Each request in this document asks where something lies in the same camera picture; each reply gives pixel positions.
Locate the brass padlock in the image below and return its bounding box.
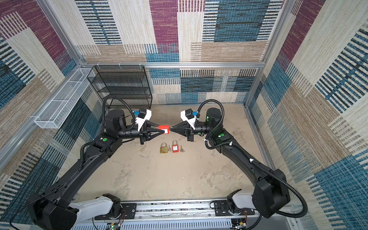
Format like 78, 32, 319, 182
160, 142, 169, 154

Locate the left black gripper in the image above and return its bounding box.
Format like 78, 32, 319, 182
116, 122, 163, 146

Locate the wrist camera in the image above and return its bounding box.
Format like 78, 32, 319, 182
180, 109, 199, 129
134, 108, 152, 131

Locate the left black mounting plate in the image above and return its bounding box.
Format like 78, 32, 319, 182
94, 203, 137, 220

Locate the left black cable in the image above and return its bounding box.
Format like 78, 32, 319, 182
102, 95, 136, 130

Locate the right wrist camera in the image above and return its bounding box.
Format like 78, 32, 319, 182
180, 109, 199, 129

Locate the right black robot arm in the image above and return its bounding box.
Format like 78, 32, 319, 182
170, 108, 290, 218

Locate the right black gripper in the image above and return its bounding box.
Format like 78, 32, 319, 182
171, 120, 213, 141

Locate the black wire shelf rack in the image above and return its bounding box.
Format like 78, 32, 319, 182
87, 65, 152, 109

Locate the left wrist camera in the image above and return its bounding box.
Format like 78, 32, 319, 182
134, 108, 152, 131

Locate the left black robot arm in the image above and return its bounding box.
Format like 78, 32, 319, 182
27, 109, 165, 230

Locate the black mounting plate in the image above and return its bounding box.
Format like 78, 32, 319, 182
94, 203, 137, 220
209, 200, 255, 217

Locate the white wire mesh basket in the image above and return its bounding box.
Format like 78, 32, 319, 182
34, 68, 91, 129

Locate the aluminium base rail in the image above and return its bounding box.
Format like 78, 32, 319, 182
70, 198, 300, 230

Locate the right black corrugated cable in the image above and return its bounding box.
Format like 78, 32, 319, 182
196, 99, 308, 219

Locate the red padlock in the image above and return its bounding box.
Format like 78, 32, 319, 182
158, 125, 170, 134
172, 140, 179, 153

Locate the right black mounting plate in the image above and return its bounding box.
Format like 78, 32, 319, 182
209, 200, 255, 217

